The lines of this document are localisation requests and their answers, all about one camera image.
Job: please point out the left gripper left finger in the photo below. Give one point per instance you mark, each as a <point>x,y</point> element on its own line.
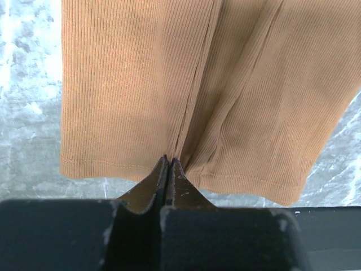
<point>88,234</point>

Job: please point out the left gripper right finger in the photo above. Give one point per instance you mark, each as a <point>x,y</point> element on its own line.
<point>197,235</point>

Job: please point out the tan ribbed tank top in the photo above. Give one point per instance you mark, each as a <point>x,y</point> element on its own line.
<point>244,93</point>

